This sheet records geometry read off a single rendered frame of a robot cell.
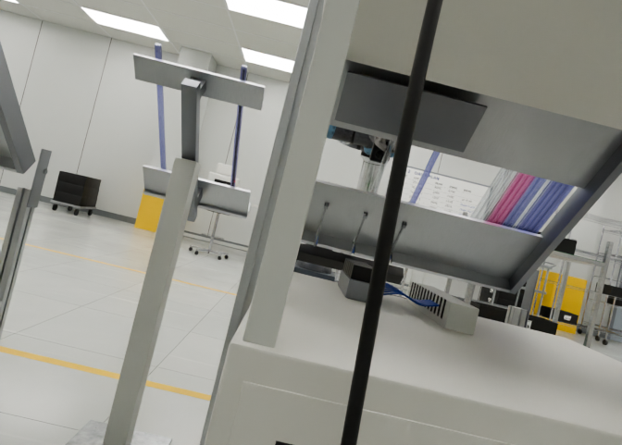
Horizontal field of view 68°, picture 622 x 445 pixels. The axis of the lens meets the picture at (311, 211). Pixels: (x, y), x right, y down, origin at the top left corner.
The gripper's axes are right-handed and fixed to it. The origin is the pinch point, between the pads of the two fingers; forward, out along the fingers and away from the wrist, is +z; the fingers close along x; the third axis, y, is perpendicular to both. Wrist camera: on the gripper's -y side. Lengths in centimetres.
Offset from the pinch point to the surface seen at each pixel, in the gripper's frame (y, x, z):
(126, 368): -67, -52, 28
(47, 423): -93, -73, 32
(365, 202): -16.4, -1.2, -1.8
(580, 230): -275, 437, -572
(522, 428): 9, 6, 80
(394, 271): -38.4, 14.3, -4.8
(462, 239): -20.8, 27.9, -2.9
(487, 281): -33, 40, -3
